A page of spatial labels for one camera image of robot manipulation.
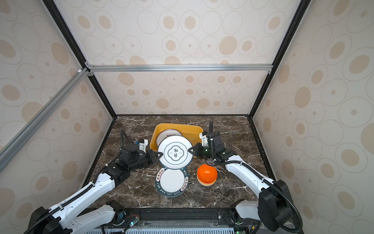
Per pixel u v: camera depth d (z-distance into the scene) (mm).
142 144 729
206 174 814
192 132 1117
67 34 760
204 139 760
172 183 834
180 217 748
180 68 912
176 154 781
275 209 409
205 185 795
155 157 716
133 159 606
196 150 699
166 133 1070
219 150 628
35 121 601
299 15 701
